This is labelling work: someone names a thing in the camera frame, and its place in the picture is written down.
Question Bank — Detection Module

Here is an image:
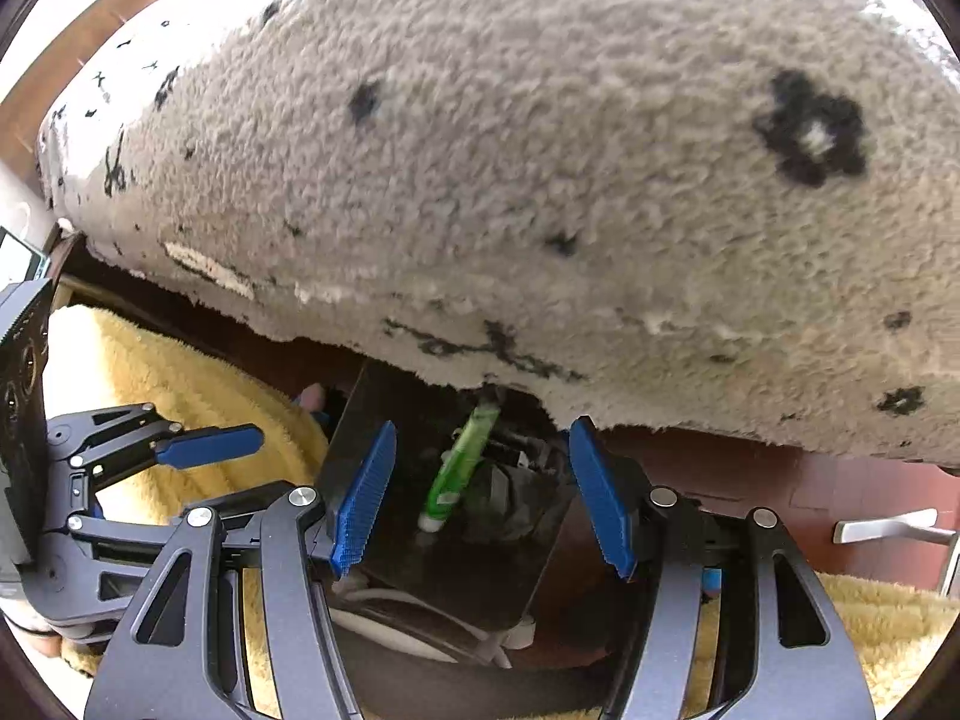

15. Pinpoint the white cable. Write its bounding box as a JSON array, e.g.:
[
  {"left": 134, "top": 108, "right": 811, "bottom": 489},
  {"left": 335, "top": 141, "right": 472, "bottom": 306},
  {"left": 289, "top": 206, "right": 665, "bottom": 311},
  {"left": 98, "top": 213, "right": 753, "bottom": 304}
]
[{"left": 330, "top": 577, "right": 535, "bottom": 672}]

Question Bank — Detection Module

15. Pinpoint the silver door handle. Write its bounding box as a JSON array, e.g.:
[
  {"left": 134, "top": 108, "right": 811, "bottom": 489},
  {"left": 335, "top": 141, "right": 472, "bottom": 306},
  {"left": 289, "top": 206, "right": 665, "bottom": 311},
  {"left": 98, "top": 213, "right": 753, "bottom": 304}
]
[{"left": 832, "top": 508, "right": 960, "bottom": 593}]

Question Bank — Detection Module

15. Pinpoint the yellow fluffy blanket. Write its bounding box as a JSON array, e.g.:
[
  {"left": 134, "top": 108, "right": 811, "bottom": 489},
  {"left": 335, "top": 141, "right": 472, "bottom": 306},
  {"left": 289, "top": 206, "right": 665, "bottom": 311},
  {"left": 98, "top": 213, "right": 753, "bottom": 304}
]
[{"left": 45, "top": 304, "right": 960, "bottom": 720}]

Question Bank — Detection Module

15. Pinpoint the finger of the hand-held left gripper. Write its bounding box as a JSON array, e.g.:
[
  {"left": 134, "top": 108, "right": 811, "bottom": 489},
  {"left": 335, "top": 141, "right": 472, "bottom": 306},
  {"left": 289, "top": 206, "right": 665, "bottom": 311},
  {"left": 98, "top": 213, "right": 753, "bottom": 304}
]
[
  {"left": 47, "top": 403, "right": 266, "bottom": 515},
  {"left": 66, "top": 480, "right": 301, "bottom": 563}
]

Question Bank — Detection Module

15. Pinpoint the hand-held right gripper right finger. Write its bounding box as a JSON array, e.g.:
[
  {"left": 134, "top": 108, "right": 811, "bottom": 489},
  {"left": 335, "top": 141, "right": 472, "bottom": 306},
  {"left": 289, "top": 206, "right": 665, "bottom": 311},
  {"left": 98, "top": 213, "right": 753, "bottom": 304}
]
[{"left": 568, "top": 416, "right": 878, "bottom": 720}]

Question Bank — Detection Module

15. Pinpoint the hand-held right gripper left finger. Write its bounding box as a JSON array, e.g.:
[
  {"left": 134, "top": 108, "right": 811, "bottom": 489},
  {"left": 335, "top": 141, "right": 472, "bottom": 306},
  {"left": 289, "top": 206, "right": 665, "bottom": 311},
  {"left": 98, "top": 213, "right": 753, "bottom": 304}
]
[{"left": 84, "top": 420, "right": 398, "bottom": 720}]

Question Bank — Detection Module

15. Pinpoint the small pink object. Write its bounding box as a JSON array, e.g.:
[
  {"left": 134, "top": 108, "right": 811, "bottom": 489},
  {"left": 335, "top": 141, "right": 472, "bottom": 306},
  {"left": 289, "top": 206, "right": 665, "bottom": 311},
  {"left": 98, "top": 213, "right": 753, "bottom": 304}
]
[{"left": 296, "top": 382, "right": 331, "bottom": 425}]

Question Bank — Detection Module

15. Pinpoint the green plastic tube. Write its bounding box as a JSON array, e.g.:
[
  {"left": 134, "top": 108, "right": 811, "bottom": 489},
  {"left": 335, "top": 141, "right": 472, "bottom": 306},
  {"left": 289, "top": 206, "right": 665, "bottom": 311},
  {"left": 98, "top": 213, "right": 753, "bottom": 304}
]
[{"left": 418, "top": 403, "right": 500, "bottom": 535}]

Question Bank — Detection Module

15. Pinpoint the brown wooden cabinet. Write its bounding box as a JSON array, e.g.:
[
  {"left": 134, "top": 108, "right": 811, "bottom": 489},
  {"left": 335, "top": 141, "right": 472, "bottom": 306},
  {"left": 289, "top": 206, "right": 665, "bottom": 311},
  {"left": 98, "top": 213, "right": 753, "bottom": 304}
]
[{"left": 555, "top": 424, "right": 960, "bottom": 595}]

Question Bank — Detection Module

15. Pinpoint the grey patterned fleece blanket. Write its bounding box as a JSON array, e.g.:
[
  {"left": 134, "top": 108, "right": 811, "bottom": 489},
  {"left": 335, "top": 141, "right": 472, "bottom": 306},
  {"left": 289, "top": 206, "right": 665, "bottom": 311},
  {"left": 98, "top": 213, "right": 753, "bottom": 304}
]
[{"left": 34, "top": 0, "right": 960, "bottom": 470}]

